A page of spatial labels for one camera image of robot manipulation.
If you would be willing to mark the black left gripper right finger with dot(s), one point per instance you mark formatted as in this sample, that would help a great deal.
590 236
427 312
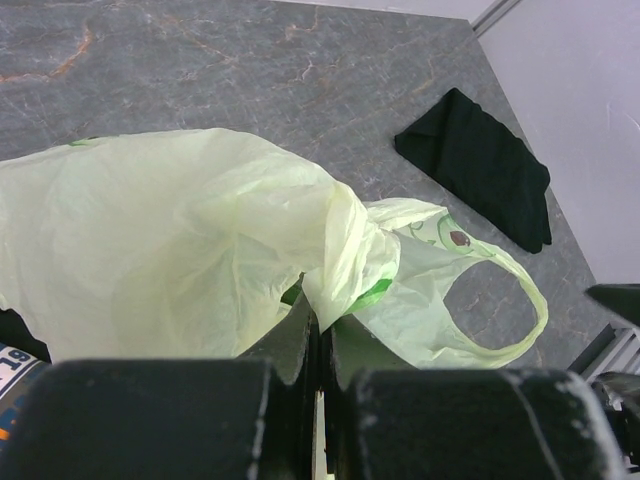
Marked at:
388 420

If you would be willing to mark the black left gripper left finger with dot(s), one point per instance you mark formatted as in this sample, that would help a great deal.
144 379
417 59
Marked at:
251 417

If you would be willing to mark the green lime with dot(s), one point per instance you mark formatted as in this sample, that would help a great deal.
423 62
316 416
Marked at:
290 296

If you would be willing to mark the light green plastic bag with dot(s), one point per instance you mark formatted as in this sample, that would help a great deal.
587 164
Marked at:
183 244

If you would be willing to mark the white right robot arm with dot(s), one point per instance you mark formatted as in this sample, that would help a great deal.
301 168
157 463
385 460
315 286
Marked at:
621 299

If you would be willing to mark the black folded cloth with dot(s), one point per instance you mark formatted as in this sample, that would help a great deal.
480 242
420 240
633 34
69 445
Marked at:
479 160

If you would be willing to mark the aluminium corner frame rail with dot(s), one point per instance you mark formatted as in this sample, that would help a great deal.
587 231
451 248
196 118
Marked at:
495 12

